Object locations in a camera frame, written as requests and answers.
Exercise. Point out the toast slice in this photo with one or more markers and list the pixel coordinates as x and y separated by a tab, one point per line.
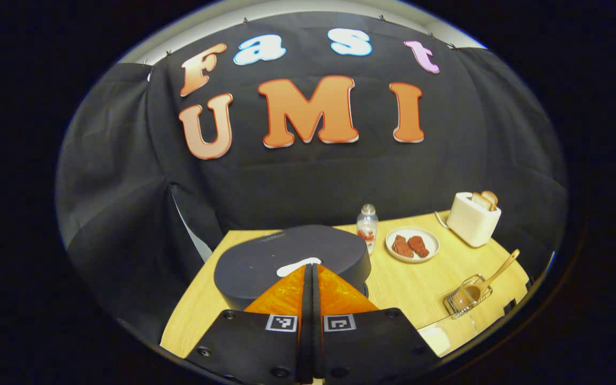
480	201
491	199

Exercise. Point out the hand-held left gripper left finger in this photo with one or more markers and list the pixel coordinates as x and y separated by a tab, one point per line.
249	347

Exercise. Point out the clear plastic bottle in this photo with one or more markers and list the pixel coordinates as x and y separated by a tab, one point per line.
367	230

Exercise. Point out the black backdrop cloth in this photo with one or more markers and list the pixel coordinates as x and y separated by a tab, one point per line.
297	182

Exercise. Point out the brown meat piece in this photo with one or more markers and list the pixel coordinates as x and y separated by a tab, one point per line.
402	247
419	246

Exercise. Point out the white toaster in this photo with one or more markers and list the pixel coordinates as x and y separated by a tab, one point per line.
468	222

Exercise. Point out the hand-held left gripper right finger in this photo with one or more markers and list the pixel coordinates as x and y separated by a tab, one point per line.
372	347

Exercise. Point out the wooden spoon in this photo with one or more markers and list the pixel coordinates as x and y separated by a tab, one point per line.
500	270

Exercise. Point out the dark grey rice cooker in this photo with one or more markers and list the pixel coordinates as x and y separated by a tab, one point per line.
265	256

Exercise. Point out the white rice container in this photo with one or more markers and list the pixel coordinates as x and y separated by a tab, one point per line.
435	341

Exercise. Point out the white round plate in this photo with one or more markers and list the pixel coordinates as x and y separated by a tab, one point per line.
412	258

